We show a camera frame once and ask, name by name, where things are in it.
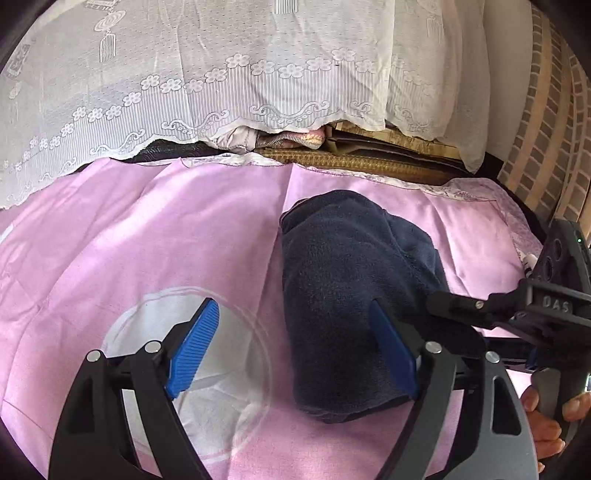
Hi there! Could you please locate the white knit sweater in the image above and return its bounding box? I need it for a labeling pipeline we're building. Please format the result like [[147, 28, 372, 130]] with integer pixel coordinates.
[[522, 253, 538, 277]]

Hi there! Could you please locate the white lace cover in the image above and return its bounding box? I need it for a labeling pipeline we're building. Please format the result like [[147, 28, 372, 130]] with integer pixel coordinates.
[[1, 1, 490, 208]]

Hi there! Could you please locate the navy school cardigan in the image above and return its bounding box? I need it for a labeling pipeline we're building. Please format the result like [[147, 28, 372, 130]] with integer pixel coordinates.
[[279, 189, 486, 424]]

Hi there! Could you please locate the pink bed sheet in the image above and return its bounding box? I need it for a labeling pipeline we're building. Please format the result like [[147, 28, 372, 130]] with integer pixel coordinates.
[[1, 154, 541, 479]]

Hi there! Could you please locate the woven bamboo mat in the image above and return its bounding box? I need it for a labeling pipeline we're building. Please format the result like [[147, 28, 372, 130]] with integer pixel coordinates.
[[256, 121, 471, 186]]

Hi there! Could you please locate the brick pattern curtain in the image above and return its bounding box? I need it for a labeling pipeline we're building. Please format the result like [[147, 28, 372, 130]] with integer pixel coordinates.
[[499, 7, 590, 236]]

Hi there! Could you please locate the person's right hand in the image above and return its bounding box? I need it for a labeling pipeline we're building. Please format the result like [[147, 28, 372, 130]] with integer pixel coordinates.
[[521, 385, 590, 473]]

